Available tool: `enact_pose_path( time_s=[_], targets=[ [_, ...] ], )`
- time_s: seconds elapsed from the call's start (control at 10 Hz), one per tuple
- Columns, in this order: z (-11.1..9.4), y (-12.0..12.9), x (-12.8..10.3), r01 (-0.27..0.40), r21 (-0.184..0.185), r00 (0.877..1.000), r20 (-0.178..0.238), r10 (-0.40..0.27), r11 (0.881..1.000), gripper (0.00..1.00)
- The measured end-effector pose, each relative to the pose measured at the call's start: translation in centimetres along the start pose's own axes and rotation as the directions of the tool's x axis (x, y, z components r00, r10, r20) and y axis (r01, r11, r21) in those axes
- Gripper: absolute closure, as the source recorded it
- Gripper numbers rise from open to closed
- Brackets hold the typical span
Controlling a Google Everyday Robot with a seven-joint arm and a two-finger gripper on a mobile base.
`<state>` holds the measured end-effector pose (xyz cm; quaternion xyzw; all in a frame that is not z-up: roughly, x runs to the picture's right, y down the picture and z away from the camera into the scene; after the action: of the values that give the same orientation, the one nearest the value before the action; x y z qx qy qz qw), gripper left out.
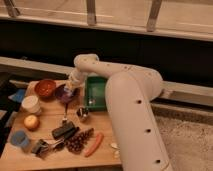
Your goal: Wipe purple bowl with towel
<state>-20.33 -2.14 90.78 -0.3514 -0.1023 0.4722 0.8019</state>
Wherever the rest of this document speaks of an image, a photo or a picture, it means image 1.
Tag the blue sponge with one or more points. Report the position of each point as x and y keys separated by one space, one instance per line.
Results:
x=18 y=96

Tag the white cup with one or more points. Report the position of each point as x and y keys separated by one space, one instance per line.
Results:
x=31 y=104

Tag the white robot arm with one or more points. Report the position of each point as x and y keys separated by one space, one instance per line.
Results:
x=128 y=92

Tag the yellow apple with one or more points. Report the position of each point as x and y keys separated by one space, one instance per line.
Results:
x=31 y=122

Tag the brown grape bunch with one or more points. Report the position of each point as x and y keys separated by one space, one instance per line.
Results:
x=76 y=143

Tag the orange carrot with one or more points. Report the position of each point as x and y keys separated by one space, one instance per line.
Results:
x=95 y=145

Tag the small metal cup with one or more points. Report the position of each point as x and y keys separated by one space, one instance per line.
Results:
x=82 y=113

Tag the blue cup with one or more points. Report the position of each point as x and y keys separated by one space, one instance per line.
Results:
x=19 y=139

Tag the black rectangular block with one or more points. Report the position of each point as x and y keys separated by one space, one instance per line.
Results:
x=67 y=130

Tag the purple bowl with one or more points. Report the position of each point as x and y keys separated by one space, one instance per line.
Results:
x=65 y=96

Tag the green tray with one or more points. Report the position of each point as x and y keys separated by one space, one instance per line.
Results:
x=94 y=93

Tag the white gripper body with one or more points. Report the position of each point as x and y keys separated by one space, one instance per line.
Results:
x=76 y=78

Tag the metal spoon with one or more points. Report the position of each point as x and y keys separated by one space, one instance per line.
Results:
x=64 y=120

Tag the grey metal clip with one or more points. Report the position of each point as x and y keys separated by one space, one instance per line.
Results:
x=42 y=148

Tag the wooden cutting board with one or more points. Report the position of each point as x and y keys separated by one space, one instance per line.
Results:
x=16 y=159

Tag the red bowl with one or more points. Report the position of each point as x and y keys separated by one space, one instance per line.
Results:
x=45 y=88

